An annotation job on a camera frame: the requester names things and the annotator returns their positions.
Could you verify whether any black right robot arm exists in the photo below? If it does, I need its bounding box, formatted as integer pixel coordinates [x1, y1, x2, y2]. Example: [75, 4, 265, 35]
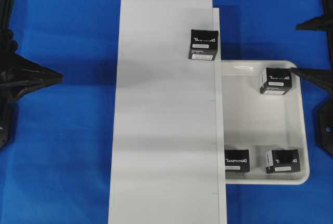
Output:
[289, 0, 332, 95]

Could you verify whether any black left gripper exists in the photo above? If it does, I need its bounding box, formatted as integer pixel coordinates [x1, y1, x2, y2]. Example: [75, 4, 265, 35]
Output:
[1, 54, 63, 102]

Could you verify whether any white plastic tray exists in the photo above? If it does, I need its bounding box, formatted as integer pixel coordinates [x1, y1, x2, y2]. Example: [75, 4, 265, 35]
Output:
[221, 60, 310, 185]

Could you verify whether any black dynamixel box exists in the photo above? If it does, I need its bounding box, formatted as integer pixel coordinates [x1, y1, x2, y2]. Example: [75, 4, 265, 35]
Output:
[265, 149, 301, 174]
[224, 150, 250, 173]
[188, 30, 219, 61]

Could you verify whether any white base board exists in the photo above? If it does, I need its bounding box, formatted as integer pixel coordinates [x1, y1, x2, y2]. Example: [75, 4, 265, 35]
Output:
[108, 0, 227, 223]

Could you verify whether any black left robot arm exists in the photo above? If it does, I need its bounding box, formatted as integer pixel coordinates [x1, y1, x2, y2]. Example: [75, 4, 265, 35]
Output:
[1, 0, 63, 148]

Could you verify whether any black Dynamixel box upper tray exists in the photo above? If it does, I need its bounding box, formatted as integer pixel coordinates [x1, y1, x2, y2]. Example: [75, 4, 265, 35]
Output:
[259, 68, 292, 95]

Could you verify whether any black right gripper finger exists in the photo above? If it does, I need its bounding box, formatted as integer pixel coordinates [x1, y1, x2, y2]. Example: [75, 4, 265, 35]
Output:
[289, 68, 332, 91]

